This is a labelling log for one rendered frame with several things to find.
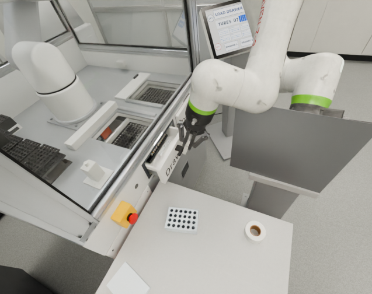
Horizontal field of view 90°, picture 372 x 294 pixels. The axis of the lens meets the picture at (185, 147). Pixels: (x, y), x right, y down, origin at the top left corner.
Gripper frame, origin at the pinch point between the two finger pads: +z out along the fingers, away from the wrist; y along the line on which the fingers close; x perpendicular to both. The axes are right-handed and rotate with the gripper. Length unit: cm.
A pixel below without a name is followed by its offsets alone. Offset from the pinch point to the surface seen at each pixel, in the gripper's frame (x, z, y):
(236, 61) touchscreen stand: 92, 8, 1
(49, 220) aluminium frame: -45, -13, -20
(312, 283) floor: -11, 60, 105
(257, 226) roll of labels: -17.2, 0.2, 36.2
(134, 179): -20.7, 5.6, -12.4
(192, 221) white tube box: -24.2, 8.5, 15.1
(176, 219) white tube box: -25.6, 10.3, 9.0
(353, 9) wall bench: 283, -4, 99
